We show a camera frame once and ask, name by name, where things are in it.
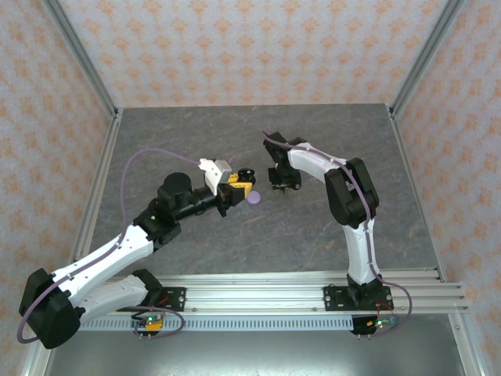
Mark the slotted grey cable duct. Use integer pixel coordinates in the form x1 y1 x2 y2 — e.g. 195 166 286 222
80 315 355 332

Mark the aluminium frame post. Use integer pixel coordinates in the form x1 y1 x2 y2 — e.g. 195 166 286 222
41 0 121 118
389 0 465 118

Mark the aluminium table edge rail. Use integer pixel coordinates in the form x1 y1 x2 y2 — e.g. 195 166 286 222
109 267 445 284

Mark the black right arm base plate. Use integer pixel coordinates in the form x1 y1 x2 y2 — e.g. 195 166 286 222
323 285 392 313

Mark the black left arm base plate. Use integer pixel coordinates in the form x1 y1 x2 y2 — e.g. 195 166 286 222
148 287 187 313

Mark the grey metal sheet panel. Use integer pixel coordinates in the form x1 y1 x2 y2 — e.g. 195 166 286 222
42 331 470 376

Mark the aluminium table side rail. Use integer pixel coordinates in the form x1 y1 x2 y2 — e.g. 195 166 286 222
387 105 445 283
61 107 124 284

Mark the wide aluminium mounting beam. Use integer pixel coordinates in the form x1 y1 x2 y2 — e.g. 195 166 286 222
77 282 470 315

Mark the aluminium lower frame rail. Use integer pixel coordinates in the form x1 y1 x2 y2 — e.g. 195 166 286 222
448 313 486 376
19 344 59 376

